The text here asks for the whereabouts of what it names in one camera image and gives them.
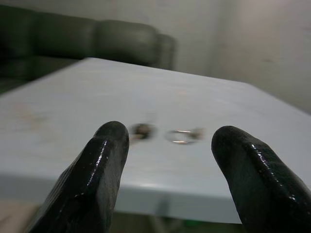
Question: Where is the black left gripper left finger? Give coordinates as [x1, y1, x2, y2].
[24, 120, 130, 233]

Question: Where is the silver key ring with key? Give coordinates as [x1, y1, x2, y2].
[165, 127, 205, 146]

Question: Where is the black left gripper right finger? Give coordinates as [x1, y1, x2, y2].
[210, 125, 311, 233]

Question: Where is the dark key on ring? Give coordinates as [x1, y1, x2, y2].
[130, 114, 157, 142]

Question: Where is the dark green leather sofa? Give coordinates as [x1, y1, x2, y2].
[0, 4, 176, 91]

